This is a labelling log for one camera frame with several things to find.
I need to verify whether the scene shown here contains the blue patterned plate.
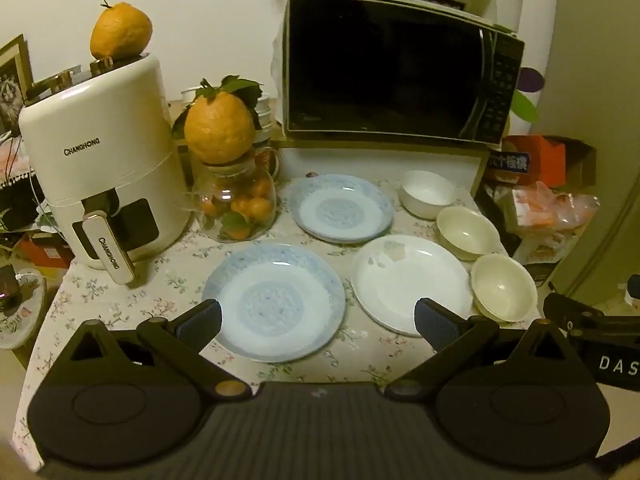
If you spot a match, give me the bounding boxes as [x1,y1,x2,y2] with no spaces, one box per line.
[287,174,396,245]
[202,242,346,363]

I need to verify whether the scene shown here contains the floral tablecloth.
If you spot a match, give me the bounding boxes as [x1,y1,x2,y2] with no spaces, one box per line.
[10,167,538,471]

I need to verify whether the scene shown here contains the white microwave stand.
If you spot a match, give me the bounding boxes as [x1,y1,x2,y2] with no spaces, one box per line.
[272,135,492,197]

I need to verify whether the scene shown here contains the framed picture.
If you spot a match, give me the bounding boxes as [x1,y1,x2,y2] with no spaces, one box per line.
[0,34,33,133]

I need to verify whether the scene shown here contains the stack of white containers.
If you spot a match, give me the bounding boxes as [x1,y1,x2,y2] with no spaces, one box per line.
[255,95,275,146]

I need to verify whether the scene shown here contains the cluster of small oranges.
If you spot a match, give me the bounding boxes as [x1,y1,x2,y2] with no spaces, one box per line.
[200,177,276,241]

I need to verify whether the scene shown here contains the glass jar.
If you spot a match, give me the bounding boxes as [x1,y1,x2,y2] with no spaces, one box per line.
[192,152,281,243]

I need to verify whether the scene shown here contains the red gift box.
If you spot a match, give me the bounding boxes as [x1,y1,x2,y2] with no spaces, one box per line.
[487,135,568,188]

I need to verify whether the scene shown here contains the black microwave oven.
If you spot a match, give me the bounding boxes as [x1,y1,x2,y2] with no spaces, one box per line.
[280,0,526,146]

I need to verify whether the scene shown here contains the white bowl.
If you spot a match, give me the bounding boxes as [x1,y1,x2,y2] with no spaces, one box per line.
[398,170,457,220]

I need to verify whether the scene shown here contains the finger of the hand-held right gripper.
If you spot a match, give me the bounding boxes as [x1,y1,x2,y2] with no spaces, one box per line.
[544,292,607,332]

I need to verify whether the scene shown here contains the red mug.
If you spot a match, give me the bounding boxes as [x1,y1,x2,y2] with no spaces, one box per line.
[255,147,283,181]

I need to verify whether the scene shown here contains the large orange with stem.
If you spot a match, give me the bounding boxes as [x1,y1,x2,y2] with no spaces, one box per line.
[90,0,153,61]

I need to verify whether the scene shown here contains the white snack packet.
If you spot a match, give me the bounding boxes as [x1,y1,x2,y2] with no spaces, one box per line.
[515,235,566,266]

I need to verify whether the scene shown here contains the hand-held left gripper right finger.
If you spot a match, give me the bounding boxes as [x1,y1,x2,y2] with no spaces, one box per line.
[384,297,576,401]

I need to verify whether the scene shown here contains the white air fryer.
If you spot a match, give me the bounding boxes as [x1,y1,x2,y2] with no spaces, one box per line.
[17,52,193,288]

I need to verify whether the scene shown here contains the orange plastic bag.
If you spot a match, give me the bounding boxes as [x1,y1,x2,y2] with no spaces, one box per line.
[510,182,601,241]

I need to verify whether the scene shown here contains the large orange with leaves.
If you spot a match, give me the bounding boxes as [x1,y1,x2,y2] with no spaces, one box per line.
[172,75,263,165]

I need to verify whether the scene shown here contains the round printed tray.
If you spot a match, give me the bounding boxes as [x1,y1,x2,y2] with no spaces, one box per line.
[0,267,48,351]

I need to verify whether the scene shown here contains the cream bowl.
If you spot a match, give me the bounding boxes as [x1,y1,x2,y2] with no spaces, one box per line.
[470,253,539,323]
[436,206,502,262]

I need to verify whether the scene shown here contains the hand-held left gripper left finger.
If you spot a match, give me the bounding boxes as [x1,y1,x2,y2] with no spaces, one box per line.
[67,299,256,403]

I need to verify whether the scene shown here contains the white plate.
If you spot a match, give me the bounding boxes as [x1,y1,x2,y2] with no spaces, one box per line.
[350,234,473,337]

